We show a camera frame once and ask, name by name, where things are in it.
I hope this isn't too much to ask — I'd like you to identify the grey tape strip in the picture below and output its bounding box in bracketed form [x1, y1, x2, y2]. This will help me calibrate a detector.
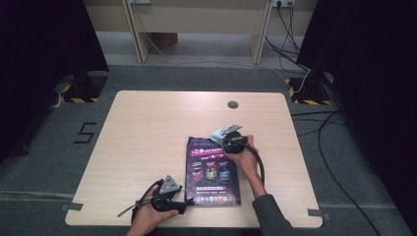
[307, 208, 331, 221]
[60, 202, 85, 212]

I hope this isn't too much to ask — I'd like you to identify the glossy illustrated magazine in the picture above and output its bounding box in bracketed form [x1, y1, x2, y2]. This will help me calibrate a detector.
[184, 136, 242, 207]

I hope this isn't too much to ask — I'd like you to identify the white floor cable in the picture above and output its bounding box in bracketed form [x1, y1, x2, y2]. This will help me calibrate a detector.
[142, 31, 312, 94]

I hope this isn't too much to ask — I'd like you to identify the person's left hand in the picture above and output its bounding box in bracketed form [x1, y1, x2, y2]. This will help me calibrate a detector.
[126, 186, 180, 236]

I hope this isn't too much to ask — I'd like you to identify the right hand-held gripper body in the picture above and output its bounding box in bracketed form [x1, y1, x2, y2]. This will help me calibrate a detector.
[219, 123, 249, 155]

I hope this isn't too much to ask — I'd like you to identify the black power cable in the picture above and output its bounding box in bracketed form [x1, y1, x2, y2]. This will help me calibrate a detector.
[276, 3, 301, 55]
[265, 35, 311, 73]

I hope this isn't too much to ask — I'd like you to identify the light blue cloth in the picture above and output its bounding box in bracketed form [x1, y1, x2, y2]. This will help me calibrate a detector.
[208, 128, 227, 144]

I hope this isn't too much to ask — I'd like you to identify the person's right hand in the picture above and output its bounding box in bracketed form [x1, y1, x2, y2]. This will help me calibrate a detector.
[225, 134, 264, 185]

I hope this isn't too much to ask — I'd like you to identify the right hand-held gripper black cable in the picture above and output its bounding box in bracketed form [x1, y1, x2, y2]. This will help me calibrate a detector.
[245, 144, 266, 186]

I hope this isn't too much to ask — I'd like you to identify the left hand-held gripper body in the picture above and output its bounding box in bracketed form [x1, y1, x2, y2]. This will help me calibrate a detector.
[150, 174, 185, 213]

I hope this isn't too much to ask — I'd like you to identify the brown cardboard box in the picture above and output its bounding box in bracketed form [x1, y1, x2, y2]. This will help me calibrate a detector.
[147, 31, 179, 50]

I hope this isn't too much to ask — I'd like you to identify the black curtain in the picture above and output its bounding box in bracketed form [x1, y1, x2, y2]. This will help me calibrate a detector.
[0, 0, 110, 161]
[296, 0, 417, 227]

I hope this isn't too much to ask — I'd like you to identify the thin black floor cable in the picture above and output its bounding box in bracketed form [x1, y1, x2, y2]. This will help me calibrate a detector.
[290, 110, 347, 138]

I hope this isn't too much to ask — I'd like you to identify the hazard-taped black stand base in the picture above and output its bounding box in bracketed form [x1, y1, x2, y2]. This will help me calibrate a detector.
[284, 72, 335, 106]
[53, 71, 110, 103]

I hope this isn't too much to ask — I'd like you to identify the long black floor cable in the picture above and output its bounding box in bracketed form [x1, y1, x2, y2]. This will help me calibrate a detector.
[317, 111, 383, 236]

